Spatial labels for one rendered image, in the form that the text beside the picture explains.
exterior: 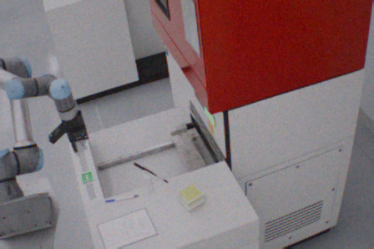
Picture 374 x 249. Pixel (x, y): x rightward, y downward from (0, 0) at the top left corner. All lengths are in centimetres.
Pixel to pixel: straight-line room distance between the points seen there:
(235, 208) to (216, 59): 57
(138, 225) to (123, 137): 71
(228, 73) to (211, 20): 24
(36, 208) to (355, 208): 200
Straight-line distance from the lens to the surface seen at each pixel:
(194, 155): 211
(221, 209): 178
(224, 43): 163
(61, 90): 169
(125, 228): 178
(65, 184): 342
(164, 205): 182
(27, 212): 201
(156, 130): 237
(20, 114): 212
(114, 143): 235
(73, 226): 314
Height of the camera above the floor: 235
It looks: 40 degrees down
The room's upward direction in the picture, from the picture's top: 7 degrees counter-clockwise
